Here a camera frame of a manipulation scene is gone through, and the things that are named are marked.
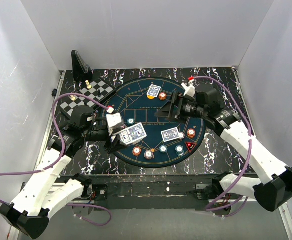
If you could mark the dealt cards seat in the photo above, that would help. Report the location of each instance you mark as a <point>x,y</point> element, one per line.
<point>170,134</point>
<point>153,91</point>

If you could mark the black white chessboard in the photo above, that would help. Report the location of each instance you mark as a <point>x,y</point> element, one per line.
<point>68,105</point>

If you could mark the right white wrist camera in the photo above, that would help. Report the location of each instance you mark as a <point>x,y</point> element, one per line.
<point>189,90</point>

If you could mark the red chip stack bottom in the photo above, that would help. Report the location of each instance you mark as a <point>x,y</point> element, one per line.
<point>136,151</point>

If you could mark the blue chip stack top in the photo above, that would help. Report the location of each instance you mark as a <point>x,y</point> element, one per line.
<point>181,135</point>

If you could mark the red triangle big blind button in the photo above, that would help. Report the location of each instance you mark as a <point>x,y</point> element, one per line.
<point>190,146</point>

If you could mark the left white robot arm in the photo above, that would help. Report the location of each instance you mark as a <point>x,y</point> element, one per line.
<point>31,210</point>

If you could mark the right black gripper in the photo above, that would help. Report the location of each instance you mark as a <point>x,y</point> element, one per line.
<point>166,111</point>

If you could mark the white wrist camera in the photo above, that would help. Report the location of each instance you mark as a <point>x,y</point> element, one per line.
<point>115,123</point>
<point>189,90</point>

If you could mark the blue backed playing cards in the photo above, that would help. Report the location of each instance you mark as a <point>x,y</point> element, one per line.
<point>136,133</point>

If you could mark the round blue poker mat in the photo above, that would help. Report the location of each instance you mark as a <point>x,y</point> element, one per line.
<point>131,101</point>

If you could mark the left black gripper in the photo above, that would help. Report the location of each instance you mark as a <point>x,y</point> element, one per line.
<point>116,144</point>

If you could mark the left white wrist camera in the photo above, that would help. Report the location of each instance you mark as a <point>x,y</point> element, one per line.
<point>115,123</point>

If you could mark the green chip stack bottom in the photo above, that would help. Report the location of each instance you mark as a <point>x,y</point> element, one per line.
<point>163,149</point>

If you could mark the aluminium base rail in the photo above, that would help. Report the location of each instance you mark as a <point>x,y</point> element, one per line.
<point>154,209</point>

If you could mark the dealt cards top seat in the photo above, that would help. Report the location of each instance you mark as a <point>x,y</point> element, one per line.
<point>153,91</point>

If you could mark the black card holder stand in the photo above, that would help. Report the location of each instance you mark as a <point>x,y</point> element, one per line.
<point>80,69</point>

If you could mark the black wall knob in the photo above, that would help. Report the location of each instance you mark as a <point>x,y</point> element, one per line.
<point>54,93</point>

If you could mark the green chip stack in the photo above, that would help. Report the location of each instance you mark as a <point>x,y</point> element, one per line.
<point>163,149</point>
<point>179,150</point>
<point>130,121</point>

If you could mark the playing card deck box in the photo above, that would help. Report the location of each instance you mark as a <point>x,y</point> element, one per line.
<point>126,138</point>

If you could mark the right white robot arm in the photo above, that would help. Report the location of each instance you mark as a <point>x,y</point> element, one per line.
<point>273,185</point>

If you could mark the red chip stack top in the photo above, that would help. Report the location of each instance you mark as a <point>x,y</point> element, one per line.
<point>162,96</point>

